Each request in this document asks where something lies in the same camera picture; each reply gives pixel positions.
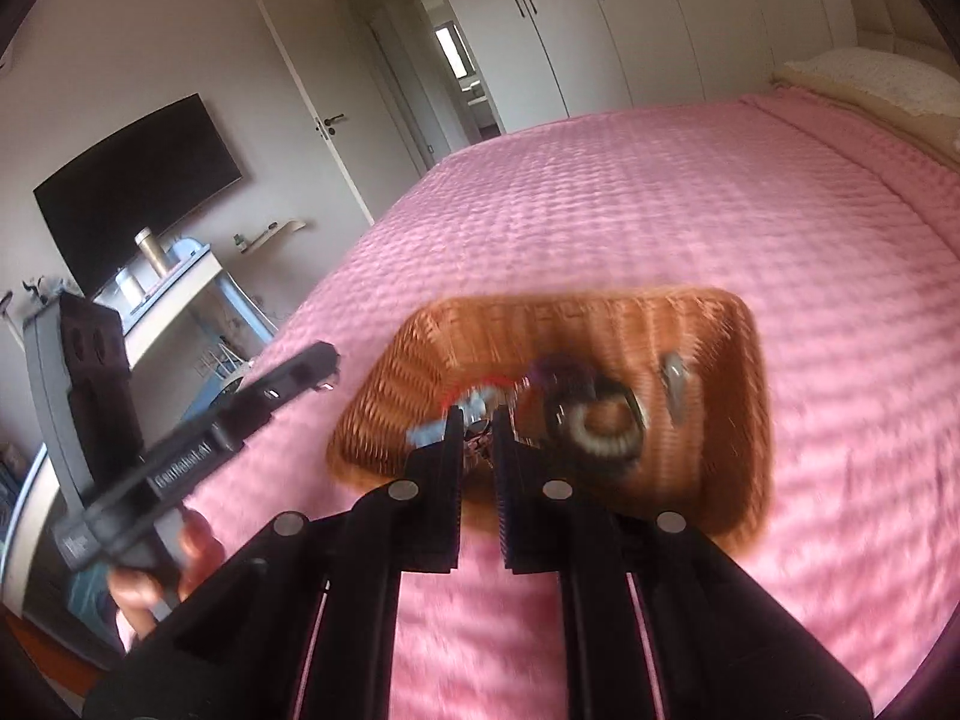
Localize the white wardrobe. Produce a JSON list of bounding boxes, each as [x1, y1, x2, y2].
[[448, 0, 856, 132]]

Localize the white blue desk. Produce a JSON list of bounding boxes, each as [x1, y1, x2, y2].
[[89, 237, 280, 421]]

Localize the red string bracelet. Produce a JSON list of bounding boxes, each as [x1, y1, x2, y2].
[[437, 375, 534, 436]]

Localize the gold thermos bottle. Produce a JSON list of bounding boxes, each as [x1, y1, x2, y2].
[[135, 227, 174, 280]]

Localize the white bedroom door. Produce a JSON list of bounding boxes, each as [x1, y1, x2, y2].
[[257, 0, 420, 223]]

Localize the white floral pillow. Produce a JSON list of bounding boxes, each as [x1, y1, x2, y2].
[[775, 47, 958, 117]]

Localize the beige bed headboard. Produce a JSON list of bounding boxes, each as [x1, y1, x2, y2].
[[850, 0, 953, 65]]

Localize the white bottle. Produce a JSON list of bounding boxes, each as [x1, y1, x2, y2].
[[114, 268, 148, 312]]

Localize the silver chain bracelet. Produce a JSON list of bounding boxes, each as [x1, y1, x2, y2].
[[462, 425, 502, 470]]

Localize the small wall shelf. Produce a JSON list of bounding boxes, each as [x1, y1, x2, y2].
[[233, 220, 308, 255]]

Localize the black wristband watch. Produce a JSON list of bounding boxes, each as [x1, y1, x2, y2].
[[544, 376, 647, 479]]

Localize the silver duckbill hair clip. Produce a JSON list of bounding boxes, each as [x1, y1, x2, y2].
[[659, 351, 688, 426]]

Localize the brown wicker basket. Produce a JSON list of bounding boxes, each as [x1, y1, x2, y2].
[[327, 288, 773, 554]]

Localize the black wall television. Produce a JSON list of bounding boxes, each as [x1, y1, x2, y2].
[[34, 94, 241, 296]]

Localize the light blue hair clip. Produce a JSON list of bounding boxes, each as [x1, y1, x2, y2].
[[407, 418, 448, 449]]

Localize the pink bed blanket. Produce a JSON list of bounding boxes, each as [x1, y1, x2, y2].
[[192, 89, 958, 707]]

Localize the left hand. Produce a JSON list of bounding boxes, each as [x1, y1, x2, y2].
[[107, 509, 226, 650]]

